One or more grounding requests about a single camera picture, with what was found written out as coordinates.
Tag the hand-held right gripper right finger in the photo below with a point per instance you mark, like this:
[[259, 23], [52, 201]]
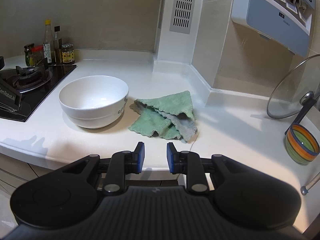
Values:
[[170, 158]]

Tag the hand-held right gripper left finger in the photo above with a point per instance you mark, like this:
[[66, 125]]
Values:
[[141, 157]]

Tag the green microfibre cloth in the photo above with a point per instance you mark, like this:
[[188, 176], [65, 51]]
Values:
[[155, 127]]

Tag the white ceramic bowl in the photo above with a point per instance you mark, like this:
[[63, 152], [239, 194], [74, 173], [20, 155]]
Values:
[[92, 97]]

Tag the striped green orange bowl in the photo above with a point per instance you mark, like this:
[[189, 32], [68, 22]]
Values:
[[297, 150]]

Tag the black pot support grate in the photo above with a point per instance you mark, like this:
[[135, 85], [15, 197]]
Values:
[[20, 70]]

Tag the steel gas burner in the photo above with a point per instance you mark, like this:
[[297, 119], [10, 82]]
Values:
[[31, 78]]

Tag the dark-lid jar with green label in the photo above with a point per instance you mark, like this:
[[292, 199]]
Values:
[[28, 55]]

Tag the red-lid spice jar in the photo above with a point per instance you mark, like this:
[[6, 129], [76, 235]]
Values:
[[37, 55]]

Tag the black glass gas hob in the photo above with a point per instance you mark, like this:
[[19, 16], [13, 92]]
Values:
[[60, 75]]

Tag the yellow-cap clear bottle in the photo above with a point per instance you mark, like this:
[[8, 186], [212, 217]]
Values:
[[48, 45]]

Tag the black-cap oil bottle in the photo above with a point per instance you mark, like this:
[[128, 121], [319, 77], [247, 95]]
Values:
[[58, 50]]

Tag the jar with yellow label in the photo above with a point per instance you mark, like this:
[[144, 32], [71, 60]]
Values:
[[68, 55]]

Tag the beige cabinet front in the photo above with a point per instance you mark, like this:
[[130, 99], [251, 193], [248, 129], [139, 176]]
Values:
[[15, 177]]

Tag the white boxed column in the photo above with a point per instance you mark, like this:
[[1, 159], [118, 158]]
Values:
[[175, 50]]

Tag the glass pot lid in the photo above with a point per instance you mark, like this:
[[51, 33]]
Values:
[[287, 92]]

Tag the grey vent grille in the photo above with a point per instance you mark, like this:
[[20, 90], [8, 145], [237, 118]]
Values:
[[161, 5], [183, 5]]

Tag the white wall-mounted water heater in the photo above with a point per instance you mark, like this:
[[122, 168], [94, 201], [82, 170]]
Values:
[[275, 17]]

